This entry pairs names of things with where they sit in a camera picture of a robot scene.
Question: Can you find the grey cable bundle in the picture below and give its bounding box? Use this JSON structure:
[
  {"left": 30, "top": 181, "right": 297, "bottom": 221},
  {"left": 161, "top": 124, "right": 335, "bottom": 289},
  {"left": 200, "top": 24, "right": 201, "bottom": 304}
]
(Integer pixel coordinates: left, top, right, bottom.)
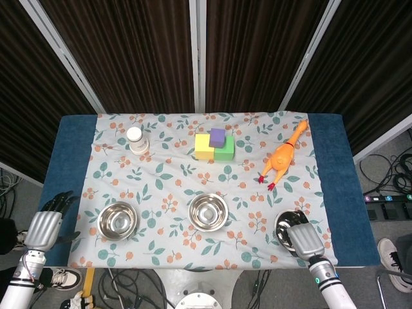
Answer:
[{"left": 0, "top": 167, "right": 21, "bottom": 223}]

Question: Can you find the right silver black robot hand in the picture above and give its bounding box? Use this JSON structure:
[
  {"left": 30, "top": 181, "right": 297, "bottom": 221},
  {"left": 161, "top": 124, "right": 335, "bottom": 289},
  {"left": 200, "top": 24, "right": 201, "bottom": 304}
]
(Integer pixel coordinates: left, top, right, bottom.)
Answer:
[{"left": 285, "top": 223, "right": 326, "bottom": 261}]

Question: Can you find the blue table cover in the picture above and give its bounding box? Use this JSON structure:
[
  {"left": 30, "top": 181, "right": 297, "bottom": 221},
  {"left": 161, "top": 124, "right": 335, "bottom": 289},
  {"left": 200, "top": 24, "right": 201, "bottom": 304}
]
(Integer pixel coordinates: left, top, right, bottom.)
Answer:
[{"left": 33, "top": 113, "right": 381, "bottom": 268}]

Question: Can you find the white partition frame post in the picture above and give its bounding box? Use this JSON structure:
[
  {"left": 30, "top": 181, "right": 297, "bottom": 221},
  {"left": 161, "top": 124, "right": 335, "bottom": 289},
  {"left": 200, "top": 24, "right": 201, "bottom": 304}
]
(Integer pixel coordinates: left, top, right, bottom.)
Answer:
[
  {"left": 278, "top": 0, "right": 342, "bottom": 112},
  {"left": 352, "top": 120, "right": 412, "bottom": 165},
  {"left": 0, "top": 160, "right": 44, "bottom": 188},
  {"left": 19, "top": 0, "right": 106, "bottom": 113},
  {"left": 189, "top": 0, "right": 207, "bottom": 113}
]

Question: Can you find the black white work glove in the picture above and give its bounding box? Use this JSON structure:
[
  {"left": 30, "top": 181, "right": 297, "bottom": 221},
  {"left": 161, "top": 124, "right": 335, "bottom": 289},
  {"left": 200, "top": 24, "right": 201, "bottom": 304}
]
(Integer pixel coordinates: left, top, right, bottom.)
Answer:
[{"left": 60, "top": 290, "right": 97, "bottom": 309}]

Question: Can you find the dark ribbed partition panel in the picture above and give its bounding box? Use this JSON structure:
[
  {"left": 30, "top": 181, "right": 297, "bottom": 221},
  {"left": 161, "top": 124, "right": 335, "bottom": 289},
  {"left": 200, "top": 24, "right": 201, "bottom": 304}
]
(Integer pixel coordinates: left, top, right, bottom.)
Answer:
[
  {"left": 205, "top": 0, "right": 331, "bottom": 113},
  {"left": 0, "top": 0, "right": 97, "bottom": 183},
  {"left": 38, "top": 0, "right": 196, "bottom": 114},
  {"left": 286, "top": 0, "right": 412, "bottom": 155}
]

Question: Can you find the black cable bundle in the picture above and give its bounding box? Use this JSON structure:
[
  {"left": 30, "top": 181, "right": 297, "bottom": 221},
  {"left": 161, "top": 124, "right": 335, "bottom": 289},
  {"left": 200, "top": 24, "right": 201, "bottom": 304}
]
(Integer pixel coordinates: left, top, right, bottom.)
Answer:
[
  {"left": 96, "top": 268, "right": 174, "bottom": 309},
  {"left": 359, "top": 151, "right": 412, "bottom": 197}
]

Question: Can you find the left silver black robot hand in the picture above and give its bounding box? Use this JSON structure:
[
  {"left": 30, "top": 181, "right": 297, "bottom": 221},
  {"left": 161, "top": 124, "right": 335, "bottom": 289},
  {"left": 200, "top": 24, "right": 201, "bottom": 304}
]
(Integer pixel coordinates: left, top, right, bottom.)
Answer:
[{"left": 24, "top": 190, "right": 81, "bottom": 254}]

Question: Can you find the purple foam cube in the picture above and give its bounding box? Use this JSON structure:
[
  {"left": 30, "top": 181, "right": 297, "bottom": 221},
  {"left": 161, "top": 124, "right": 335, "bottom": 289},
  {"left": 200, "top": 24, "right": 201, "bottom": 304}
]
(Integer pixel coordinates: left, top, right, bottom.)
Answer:
[{"left": 209, "top": 127, "right": 226, "bottom": 149}]

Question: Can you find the white paper cup stack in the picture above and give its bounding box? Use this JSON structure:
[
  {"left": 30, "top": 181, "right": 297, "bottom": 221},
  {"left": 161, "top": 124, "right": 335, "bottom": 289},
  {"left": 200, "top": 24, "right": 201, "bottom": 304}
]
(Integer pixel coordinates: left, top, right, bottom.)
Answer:
[{"left": 126, "top": 126, "right": 150, "bottom": 156}]

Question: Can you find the green foam cube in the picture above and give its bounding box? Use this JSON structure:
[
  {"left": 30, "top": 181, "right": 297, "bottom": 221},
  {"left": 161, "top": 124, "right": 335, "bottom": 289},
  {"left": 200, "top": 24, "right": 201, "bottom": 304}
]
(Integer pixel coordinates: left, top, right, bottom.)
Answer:
[{"left": 213, "top": 135, "right": 236, "bottom": 162}]

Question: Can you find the grey metal chair frame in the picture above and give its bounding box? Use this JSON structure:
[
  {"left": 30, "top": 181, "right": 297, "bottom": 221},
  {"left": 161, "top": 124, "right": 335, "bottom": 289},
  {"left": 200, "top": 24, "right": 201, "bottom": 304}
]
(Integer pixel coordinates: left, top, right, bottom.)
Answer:
[{"left": 375, "top": 268, "right": 412, "bottom": 309}]

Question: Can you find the orange rubber chicken toy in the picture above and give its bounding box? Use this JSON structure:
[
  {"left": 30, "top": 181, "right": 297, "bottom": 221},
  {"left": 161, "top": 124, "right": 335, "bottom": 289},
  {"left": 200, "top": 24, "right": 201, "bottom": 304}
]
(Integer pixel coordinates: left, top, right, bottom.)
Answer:
[{"left": 257, "top": 119, "right": 309, "bottom": 191}]

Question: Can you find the white black sneaker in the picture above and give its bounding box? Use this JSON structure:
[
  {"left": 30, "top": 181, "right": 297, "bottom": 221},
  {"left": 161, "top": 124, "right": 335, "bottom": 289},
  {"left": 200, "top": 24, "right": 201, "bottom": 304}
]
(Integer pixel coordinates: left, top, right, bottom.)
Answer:
[
  {"left": 41, "top": 268, "right": 83, "bottom": 292},
  {"left": 377, "top": 238, "right": 411, "bottom": 292},
  {"left": 14, "top": 229, "right": 29, "bottom": 251}
]

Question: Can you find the yellow tool handle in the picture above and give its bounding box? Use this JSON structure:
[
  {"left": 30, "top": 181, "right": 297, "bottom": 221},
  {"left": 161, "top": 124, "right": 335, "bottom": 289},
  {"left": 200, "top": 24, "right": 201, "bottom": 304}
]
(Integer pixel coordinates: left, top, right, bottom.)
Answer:
[{"left": 84, "top": 267, "right": 97, "bottom": 295}]

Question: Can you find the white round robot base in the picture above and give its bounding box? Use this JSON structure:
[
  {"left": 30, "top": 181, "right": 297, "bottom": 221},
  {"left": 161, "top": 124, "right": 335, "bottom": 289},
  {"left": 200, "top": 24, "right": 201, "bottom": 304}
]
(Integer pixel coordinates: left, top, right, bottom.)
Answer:
[{"left": 175, "top": 283, "right": 223, "bottom": 309}]

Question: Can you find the stainless steel bowl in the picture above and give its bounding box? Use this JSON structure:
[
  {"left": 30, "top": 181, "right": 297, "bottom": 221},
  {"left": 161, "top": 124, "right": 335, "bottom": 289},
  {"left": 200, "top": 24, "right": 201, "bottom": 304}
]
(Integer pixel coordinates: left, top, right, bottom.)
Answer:
[
  {"left": 97, "top": 201, "right": 140, "bottom": 241},
  {"left": 187, "top": 192, "right": 229, "bottom": 232},
  {"left": 274, "top": 209, "right": 312, "bottom": 255}
]

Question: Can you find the floral berry leaf tablecloth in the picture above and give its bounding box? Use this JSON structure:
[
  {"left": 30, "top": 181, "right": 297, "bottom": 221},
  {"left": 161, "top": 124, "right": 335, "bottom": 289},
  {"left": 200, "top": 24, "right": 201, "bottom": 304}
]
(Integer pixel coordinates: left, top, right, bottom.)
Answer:
[{"left": 66, "top": 111, "right": 339, "bottom": 270}]

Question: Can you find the yellow foam cube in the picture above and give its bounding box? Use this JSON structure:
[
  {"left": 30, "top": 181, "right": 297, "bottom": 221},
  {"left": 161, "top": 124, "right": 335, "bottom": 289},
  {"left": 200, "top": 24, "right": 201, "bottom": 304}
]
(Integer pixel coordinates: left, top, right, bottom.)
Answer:
[{"left": 194, "top": 133, "right": 215, "bottom": 161}]

